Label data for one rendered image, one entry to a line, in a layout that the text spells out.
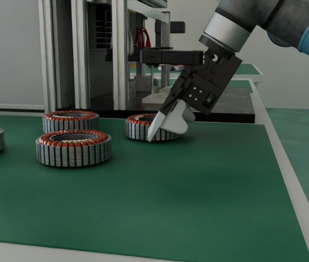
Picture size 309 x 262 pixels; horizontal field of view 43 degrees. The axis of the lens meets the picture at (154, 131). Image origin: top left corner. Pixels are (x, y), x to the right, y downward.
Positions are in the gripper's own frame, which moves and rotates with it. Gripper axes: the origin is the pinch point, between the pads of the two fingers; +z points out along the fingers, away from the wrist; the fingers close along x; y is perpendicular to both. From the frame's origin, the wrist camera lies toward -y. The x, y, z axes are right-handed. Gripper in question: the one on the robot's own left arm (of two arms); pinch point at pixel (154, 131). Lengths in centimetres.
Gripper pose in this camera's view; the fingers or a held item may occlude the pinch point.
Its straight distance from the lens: 76.2
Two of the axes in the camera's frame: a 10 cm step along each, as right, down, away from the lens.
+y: 8.4, 5.3, -0.9
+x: 2.2, -2.0, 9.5
